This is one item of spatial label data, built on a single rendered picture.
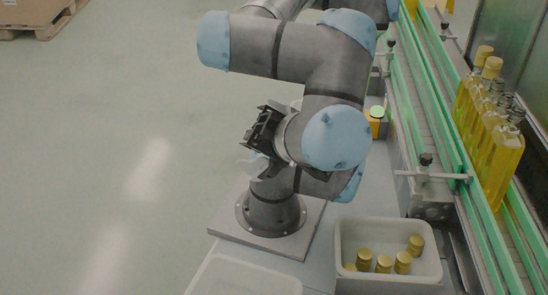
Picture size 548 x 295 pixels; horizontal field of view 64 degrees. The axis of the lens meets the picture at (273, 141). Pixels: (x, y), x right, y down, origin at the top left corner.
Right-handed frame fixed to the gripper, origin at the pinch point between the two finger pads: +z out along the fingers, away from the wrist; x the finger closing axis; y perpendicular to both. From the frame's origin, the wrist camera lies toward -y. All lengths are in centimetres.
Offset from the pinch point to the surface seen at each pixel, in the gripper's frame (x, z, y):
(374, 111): -30, 44, -38
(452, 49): -72, 60, -65
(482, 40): -69, 40, -62
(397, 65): -46, 42, -38
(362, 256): 11.6, 8.3, -33.3
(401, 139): -22, 26, -41
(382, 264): 11.1, 5.6, -36.8
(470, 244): -0.7, -2.9, -48.7
